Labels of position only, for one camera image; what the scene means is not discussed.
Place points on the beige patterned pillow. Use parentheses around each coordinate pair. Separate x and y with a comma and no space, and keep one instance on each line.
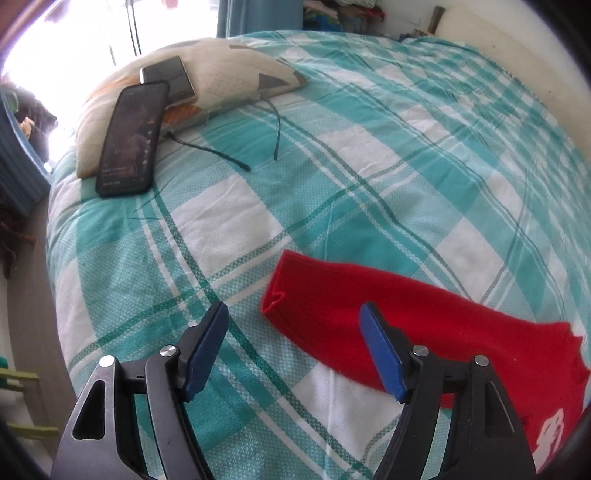
(226,69)

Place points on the blue curtain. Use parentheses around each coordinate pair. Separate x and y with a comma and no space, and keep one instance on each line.
(258,16)

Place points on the black smartphone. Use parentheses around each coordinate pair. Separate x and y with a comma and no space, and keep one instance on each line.
(131,138)

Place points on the red sweater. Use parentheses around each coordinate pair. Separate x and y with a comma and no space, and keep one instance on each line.
(415,300)

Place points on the cream padded headboard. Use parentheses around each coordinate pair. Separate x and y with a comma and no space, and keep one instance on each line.
(531,60)

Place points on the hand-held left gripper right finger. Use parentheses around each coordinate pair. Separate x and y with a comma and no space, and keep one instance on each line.
(381,350)

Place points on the grey smartphone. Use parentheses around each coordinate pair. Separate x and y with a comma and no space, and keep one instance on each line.
(173,76)

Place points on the teal plaid bed sheet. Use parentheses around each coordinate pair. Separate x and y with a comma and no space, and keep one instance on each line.
(369,161)

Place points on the green stool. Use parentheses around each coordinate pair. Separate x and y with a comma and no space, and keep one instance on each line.
(21,376)

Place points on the pile of clothes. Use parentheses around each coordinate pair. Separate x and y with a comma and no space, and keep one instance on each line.
(341,14)

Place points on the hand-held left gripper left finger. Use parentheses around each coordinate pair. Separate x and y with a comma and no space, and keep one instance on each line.
(205,350)

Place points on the blue ribbed basket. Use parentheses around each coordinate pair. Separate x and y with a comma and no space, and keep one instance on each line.
(18,175)

